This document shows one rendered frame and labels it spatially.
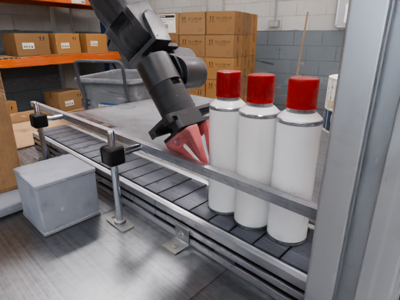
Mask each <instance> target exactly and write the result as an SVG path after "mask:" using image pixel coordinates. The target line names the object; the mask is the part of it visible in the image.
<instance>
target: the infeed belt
mask: <svg viewBox="0 0 400 300"><path fill-rule="evenodd" d="M44 134H45V136H46V137H48V138H50V139H52V140H54V141H56V142H58V143H60V144H62V145H63V146H65V147H67V148H69V149H71V150H73V151H74V152H76V153H78V154H80V155H82V156H84V157H86V158H88V159H90V160H92V161H93V162H95V163H97V164H99V165H101V166H103V167H105V168H107V169H109V170H111V167H109V166H107V165H105V164H103V163H102V161H101V153H100V147H101V146H103V145H107V144H108V142H106V141H104V140H101V139H98V138H97V137H94V136H91V135H89V134H87V133H85V132H82V131H80V130H77V129H75V128H73V127H70V126H68V125H66V124H65V125H62V126H56V127H50V128H47V129H44ZM125 156H126V162H125V163H124V164H120V165H118V173H119V175H120V176H121V177H124V178H125V179H127V180H130V181H131V182H133V183H135V184H137V185H139V186H141V187H142V188H144V189H146V190H148V191H150V192H152V193H154V194H156V195H158V196H160V197H161V198H163V199H165V200H167V201H169V202H171V203H172V204H174V205H177V206H178V207H180V208H182V209H184V210H186V211H188V212H190V213H191V214H193V215H195V216H197V217H199V218H201V219H203V220H205V221H207V222H209V223H210V224H212V225H214V226H216V227H218V228H220V229H221V230H224V231H225V232H227V233H230V234H231V235H233V236H235V237H237V238H239V239H240V240H242V241H244V242H246V243H248V244H250V245H252V246H254V247H256V248H258V249H259V250H261V251H263V252H265V253H267V254H269V255H271V256H272V257H275V258H277V259H278V260H280V261H282V262H284V263H286V264H288V265H289V266H291V267H293V268H295V269H297V270H299V271H301V272H303V273H305V274H308V266H309V262H310V255H311V247H312V242H313V235H314V230H313V229H311V230H310V228H309V227H308V230H307V239H306V241H305V242H304V243H303V244H301V245H298V246H284V245H280V244H278V243H275V242H274V241H272V240H271V239H270V238H269V237H268V235H267V231H266V230H267V228H266V229H264V230H259V231H250V230H245V229H243V228H241V227H239V226H238V225H236V223H235V222H234V215H218V214H215V213H213V212H211V211H210V210H209V208H208V185H207V184H205V183H202V182H200V181H198V180H195V179H192V178H191V177H188V176H186V175H184V174H181V173H178V172H176V171H174V170H172V169H170V168H167V167H164V166H163V165H160V164H157V163H155V162H153V161H151V160H148V159H146V158H144V157H141V156H139V155H136V154H134V153H130V154H127V155H125Z"/></svg>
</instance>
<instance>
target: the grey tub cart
mask: <svg viewBox="0 0 400 300"><path fill-rule="evenodd" d="M77 63H115V64H119V65H120V67H121V69H115V70H109V71H103V72H100V73H93V74H88V75H84V76H80V75H79V71H78V68H77ZM74 70H75V73H76V77H75V78H74V81H75V82H77V84H78V85H79V89H80V91H81V93H82V98H83V99H81V100H82V105H83V106H84V109H85V110H89V109H94V108H100V107H107V106H111V105H117V104H124V103H128V102H135V101H141V100H146V99H152V98H151V96H150V94H149V92H148V90H147V88H146V86H145V84H144V82H143V80H142V78H141V76H140V74H139V72H138V71H137V69H124V65H123V63H122V62H121V61H119V60H87V59H77V60H75V62H74Z"/></svg>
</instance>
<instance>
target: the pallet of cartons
mask: <svg viewBox="0 0 400 300"><path fill-rule="evenodd" d="M158 15H159V16H160V18H161V19H162V21H163V23H164V25H165V28H166V29H167V31H168V34H169V36H170V38H171V42H170V43H176V44H177V45H178V46H179V47H182V48H189V49H191V50H193V52H194V54H195V56H196V57H198V58H200V59H202V60H203V61H204V63H205V64H206V66H207V70H208V75H207V80H206V82H205V83H204V85H203V86H201V87H199V88H196V89H188V92H189V94H190V95H196V96H202V97H206V98H212V99H215V98H217V97H216V83H217V71H219V70H239V71H241V72H242V81H241V97H240V99H241V100H243V101H244V102H245V103H246V104H247V101H246V96H247V85H248V75H249V74H251V73H255V53H256V42H257V21H258V15H256V14H250V13H248V12H241V11H207V12H205V11H204V12H182V13H179V12H175V13H159V14H158Z"/></svg>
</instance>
